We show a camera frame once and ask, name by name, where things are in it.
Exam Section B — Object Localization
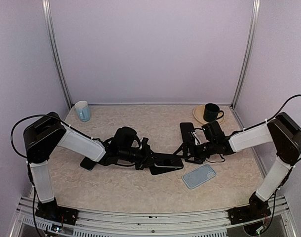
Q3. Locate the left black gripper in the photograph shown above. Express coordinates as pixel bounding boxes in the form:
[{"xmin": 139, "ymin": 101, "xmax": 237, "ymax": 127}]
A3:
[{"xmin": 119, "ymin": 143, "xmax": 163, "ymax": 170}]

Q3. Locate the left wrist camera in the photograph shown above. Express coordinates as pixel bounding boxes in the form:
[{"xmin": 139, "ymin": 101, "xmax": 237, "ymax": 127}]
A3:
[{"xmin": 141, "ymin": 137, "xmax": 150, "ymax": 150}]

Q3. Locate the blue edged smartphone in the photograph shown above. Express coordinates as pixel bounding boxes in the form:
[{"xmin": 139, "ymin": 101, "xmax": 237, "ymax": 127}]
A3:
[{"xmin": 80, "ymin": 157, "xmax": 97, "ymax": 171}]

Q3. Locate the right aluminium frame post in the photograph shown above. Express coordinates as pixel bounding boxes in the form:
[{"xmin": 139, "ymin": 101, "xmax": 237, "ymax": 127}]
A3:
[{"xmin": 231, "ymin": 0, "xmax": 261, "ymax": 110}]

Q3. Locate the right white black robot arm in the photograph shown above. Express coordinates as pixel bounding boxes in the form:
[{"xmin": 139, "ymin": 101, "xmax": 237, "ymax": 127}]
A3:
[{"xmin": 174, "ymin": 112, "xmax": 301, "ymax": 225}]

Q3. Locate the aluminium frame post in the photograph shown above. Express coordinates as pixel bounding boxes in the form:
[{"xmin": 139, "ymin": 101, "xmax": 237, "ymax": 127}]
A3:
[
  {"xmin": 42, "ymin": 0, "xmax": 73, "ymax": 109},
  {"xmin": 231, "ymin": 0, "xmax": 261, "ymax": 110}
]

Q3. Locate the light blue phone case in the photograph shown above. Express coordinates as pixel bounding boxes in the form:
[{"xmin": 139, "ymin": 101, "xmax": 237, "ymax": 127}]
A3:
[{"xmin": 182, "ymin": 164, "xmax": 217, "ymax": 190}]

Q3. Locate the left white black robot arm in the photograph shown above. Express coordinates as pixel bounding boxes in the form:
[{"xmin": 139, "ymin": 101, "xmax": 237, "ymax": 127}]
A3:
[{"xmin": 23, "ymin": 112, "xmax": 170, "ymax": 225}]

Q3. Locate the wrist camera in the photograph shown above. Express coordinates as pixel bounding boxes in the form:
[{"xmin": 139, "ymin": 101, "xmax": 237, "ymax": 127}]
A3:
[
  {"xmin": 141, "ymin": 137, "xmax": 150, "ymax": 150},
  {"xmin": 190, "ymin": 131, "xmax": 202, "ymax": 146}
]

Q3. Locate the light blue mug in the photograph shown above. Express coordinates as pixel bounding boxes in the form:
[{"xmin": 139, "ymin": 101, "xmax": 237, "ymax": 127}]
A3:
[{"xmin": 74, "ymin": 101, "xmax": 91, "ymax": 122}]

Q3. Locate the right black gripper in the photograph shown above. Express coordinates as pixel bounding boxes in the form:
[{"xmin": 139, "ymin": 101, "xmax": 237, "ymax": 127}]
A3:
[{"xmin": 173, "ymin": 139, "xmax": 216, "ymax": 164}]

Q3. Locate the black mug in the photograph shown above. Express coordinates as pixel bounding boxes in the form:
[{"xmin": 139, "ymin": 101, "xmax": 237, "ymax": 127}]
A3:
[{"xmin": 203, "ymin": 103, "xmax": 224, "ymax": 122}]

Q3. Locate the beige plate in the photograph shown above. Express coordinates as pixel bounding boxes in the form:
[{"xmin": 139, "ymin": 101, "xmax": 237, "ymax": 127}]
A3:
[{"xmin": 193, "ymin": 104, "xmax": 225, "ymax": 125}]

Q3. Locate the front aluminium rail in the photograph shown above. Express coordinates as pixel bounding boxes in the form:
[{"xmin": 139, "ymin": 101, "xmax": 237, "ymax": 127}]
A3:
[{"xmin": 8, "ymin": 197, "xmax": 299, "ymax": 237}]

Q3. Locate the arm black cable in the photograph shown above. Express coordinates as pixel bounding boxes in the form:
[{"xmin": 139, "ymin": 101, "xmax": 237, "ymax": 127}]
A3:
[
  {"xmin": 10, "ymin": 114, "xmax": 50, "ymax": 158},
  {"xmin": 271, "ymin": 93, "xmax": 301, "ymax": 163}
]

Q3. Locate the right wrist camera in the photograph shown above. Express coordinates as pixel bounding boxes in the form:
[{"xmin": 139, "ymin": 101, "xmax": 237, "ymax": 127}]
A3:
[{"xmin": 190, "ymin": 131, "xmax": 202, "ymax": 146}]

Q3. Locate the silver edged smartphone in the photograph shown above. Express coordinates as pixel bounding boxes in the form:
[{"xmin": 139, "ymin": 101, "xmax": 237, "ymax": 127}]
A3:
[{"xmin": 154, "ymin": 158, "xmax": 184, "ymax": 169}]

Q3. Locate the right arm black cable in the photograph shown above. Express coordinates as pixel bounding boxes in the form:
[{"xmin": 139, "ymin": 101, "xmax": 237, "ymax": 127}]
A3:
[{"xmin": 271, "ymin": 93, "xmax": 301, "ymax": 163}]

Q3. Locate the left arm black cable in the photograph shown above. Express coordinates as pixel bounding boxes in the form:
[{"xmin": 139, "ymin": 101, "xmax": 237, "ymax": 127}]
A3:
[{"xmin": 10, "ymin": 114, "xmax": 50, "ymax": 158}]

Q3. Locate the left aluminium frame post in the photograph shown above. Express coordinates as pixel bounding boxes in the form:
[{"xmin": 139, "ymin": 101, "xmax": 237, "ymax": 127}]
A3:
[{"xmin": 42, "ymin": 0, "xmax": 73, "ymax": 109}]

